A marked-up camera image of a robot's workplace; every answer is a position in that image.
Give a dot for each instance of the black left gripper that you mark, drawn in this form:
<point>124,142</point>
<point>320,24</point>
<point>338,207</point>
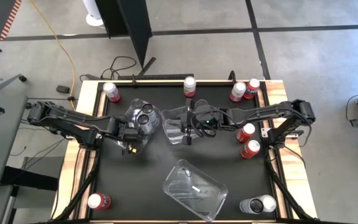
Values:
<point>129,135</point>

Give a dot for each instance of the white-topped soda can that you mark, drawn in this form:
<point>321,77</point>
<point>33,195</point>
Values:
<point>269,203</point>

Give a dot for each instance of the grey desk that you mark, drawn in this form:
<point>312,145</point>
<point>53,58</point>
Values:
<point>2,140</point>

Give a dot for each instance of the silver black clamp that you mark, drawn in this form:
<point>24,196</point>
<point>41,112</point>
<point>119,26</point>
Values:
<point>298,134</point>

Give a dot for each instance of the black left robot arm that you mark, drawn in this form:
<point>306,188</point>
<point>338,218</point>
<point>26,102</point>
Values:
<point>73,124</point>

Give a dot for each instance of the black partition panel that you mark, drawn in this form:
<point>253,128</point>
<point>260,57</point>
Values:
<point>129,25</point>

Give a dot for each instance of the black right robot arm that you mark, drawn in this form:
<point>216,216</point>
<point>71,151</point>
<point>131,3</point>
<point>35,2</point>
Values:
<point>259,111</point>

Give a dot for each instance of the black power adapter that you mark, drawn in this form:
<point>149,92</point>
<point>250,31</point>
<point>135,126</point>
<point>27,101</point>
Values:
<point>62,89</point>

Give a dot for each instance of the clear plastic bin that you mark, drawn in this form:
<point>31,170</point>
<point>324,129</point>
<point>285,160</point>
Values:
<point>172,130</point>
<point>197,193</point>
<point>134,107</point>

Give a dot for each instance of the white metal bracket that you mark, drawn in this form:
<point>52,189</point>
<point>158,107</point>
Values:
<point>264,132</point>

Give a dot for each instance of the red Fanta strawberry can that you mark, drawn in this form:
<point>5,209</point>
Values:
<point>99,201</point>
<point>249,150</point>
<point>251,90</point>
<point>245,133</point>

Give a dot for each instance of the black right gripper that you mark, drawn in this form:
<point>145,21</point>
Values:
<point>204,119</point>

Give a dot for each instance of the wood and black table frame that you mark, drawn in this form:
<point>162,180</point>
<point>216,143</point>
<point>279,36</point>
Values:
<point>278,93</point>

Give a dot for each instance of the long black floor bar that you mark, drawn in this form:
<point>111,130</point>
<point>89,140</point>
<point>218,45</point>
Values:
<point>160,76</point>

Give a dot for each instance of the white pedestal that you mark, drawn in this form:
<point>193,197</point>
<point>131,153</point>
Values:
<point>92,12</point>

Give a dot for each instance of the white red sparkling water can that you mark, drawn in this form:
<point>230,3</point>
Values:
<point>112,93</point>
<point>190,87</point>
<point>238,91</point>

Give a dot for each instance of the white Celsius energy drink can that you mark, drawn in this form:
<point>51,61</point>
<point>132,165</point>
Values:
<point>148,109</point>
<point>143,119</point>
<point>247,206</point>

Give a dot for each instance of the black table clamp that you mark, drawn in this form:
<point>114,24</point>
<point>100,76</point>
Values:
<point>134,80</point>
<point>232,77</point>

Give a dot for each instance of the yellow tag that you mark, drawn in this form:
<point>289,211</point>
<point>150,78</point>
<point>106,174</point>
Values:
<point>133,150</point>

